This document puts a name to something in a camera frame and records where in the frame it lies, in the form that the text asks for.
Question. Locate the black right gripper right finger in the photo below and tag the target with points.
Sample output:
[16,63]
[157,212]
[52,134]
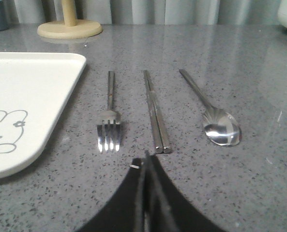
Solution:
[167,209]

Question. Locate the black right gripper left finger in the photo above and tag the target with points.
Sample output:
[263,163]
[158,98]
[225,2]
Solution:
[124,212]

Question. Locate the steel chopstick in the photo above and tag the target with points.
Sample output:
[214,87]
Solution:
[154,124]
[163,135]

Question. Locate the stainless steel fork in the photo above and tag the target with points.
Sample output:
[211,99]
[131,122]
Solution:
[109,129]

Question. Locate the stainless steel spoon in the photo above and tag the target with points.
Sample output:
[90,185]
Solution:
[219,125]

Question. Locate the cream rabbit print tray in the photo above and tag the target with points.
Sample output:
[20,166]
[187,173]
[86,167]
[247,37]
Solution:
[34,90]

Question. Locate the wooden mug tree stand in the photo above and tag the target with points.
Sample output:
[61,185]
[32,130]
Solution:
[70,27]

